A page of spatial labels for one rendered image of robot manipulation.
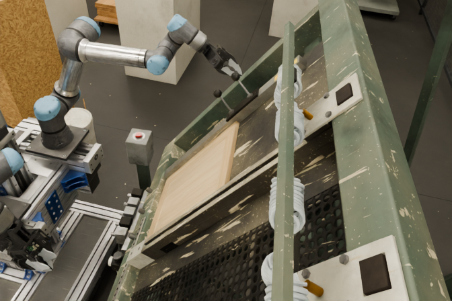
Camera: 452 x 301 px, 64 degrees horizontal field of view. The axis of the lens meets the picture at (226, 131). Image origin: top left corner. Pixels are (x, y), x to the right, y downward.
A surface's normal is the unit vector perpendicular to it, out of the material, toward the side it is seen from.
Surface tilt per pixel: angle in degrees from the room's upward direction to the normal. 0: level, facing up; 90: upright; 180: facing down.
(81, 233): 0
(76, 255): 0
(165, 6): 90
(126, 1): 90
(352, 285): 55
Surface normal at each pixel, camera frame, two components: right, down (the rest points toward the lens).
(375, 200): -0.77, -0.54
